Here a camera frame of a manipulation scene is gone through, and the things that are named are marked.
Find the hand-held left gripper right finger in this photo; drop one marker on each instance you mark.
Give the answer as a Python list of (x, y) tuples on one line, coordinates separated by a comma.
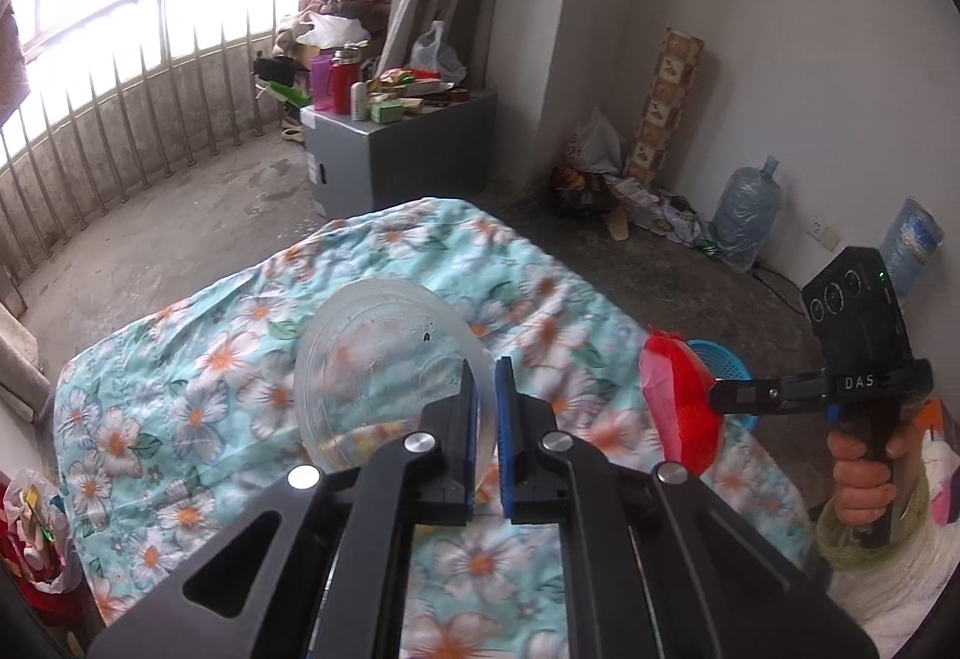
[(547, 471)]

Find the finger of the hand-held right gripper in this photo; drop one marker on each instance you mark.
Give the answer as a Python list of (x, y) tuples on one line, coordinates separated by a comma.
[(772, 406), (765, 387)]

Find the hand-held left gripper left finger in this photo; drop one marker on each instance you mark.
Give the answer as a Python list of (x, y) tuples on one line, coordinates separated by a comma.
[(420, 479)]

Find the blue plastic basket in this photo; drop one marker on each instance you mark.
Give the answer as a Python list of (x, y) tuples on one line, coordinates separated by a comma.
[(724, 367)]

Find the red plastic bag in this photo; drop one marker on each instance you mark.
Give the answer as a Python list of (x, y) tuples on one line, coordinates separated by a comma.
[(679, 397)]

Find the person's right forearm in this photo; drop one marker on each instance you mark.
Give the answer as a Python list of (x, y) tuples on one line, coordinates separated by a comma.
[(937, 554)]

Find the person's right hand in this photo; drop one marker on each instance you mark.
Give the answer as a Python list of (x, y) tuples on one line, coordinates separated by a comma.
[(855, 479)]

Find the blue and white packet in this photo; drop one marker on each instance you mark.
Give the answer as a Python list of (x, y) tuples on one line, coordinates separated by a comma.
[(911, 243)]

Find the large blue water jug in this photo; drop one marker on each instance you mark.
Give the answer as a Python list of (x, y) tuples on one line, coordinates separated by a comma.
[(746, 217)]

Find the floral blanket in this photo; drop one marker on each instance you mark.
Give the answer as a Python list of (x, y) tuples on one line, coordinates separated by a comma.
[(225, 367)]

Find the black snack bag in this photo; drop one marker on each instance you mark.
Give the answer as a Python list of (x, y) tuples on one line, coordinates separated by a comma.
[(581, 190)]

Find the white plastic bag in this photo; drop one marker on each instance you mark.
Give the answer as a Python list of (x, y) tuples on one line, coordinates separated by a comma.
[(596, 142)]

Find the tall patterned cardboard box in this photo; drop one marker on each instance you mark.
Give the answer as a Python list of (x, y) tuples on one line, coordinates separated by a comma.
[(664, 104)]

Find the grey cabinet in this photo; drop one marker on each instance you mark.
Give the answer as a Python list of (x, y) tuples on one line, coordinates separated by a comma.
[(390, 157)]

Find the green box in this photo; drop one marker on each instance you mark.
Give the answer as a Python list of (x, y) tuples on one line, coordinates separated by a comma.
[(386, 113)]

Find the white bottle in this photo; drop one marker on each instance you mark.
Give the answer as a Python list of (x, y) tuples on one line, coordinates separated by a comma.
[(360, 102)]

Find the red bag with wrappers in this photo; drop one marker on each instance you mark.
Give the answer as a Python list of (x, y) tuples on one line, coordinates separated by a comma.
[(34, 524)]

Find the red thermos bottle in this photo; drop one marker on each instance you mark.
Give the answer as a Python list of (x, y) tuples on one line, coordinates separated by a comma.
[(345, 83)]

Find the pink bottle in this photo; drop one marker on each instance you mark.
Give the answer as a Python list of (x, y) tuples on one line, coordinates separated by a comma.
[(322, 83)]

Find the beige curtain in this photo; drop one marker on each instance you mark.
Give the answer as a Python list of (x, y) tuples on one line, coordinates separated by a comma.
[(15, 359)]

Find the clear plastic bag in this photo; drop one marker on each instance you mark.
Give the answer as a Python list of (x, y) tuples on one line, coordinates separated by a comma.
[(435, 56)]

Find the white bag on clothes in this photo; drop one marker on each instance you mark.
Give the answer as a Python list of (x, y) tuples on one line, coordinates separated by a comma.
[(330, 32)]

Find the metal balcony railing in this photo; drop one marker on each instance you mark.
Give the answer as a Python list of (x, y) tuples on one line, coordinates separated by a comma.
[(150, 74)]

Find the brown hanging jacket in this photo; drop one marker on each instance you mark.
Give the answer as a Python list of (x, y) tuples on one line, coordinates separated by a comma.
[(11, 67)]

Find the wall socket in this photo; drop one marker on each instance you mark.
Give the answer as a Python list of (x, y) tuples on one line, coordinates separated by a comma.
[(826, 233)]

